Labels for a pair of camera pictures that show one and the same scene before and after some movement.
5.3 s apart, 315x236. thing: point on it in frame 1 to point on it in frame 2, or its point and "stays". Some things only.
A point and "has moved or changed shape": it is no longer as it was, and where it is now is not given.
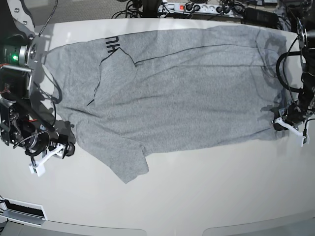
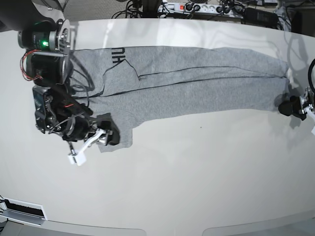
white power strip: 228,9 stays
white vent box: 27,212 stays
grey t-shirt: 125,96 has moved or changed shape
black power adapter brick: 260,17 stays
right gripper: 39,142 to 80,128
